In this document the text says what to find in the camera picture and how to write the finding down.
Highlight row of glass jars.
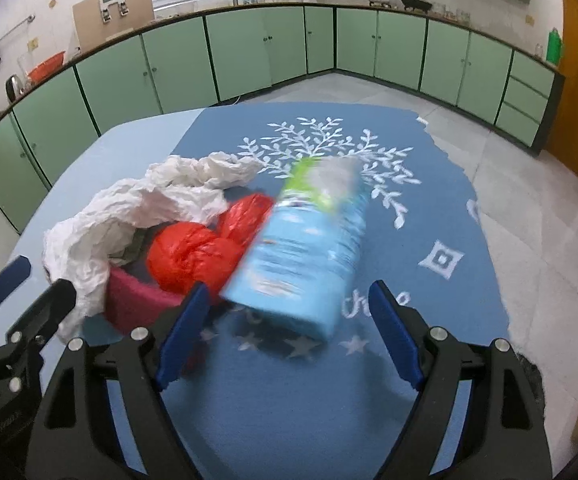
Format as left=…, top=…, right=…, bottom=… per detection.
left=431, top=2, right=472, bottom=23

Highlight brown cardboard box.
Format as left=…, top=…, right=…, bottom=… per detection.
left=72, top=0, right=156, bottom=51

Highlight steel kettle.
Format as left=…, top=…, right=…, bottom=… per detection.
left=5, top=74, right=26, bottom=102

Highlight light blue cylindrical canister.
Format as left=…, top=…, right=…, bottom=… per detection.
left=219, top=155, right=372, bottom=339

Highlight green base cabinets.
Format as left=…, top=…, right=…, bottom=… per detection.
left=0, top=2, right=567, bottom=233

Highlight pink bowl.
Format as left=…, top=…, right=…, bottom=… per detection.
left=105, top=265, right=190, bottom=333

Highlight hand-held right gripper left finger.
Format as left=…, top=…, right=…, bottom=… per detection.
left=28, top=281, right=212, bottom=480

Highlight red plastic bag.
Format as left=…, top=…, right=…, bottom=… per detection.
left=147, top=192, right=276, bottom=298

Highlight green thermos bottle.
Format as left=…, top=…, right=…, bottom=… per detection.
left=546, top=27, right=564, bottom=65

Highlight olive green wrapper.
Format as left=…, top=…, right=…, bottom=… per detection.
left=114, top=230, right=150, bottom=266

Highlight orange plastic basin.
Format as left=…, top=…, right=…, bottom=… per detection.
left=28, top=51, right=66, bottom=81

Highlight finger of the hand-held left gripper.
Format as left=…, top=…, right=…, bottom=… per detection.
left=0, top=278, right=78, bottom=366
left=0, top=255, right=32, bottom=311

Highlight metal towel rail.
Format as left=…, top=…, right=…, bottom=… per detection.
left=0, top=14, right=36, bottom=68

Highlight white paper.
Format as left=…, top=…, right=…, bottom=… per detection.
left=43, top=151, right=265, bottom=343

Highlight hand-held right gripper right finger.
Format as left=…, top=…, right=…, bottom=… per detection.
left=367, top=280, right=552, bottom=480

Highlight blue patterned tablecloth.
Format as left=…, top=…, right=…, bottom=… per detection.
left=101, top=101, right=512, bottom=480

